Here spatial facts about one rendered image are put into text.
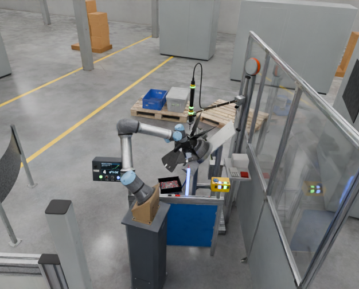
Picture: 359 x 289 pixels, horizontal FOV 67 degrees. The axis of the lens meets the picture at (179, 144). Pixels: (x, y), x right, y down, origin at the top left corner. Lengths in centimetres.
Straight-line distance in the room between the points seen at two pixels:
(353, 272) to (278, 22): 576
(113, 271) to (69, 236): 247
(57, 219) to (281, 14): 732
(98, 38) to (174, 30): 263
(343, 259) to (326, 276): 35
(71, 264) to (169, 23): 941
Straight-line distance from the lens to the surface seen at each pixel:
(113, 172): 242
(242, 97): 287
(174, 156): 279
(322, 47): 784
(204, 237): 304
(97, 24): 1040
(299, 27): 771
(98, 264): 326
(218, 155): 288
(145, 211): 210
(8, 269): 92
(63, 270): 84
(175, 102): 556
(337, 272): 364
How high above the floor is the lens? 266
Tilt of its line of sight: 33 degrees down
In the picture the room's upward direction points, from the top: 3 degrees clockwise
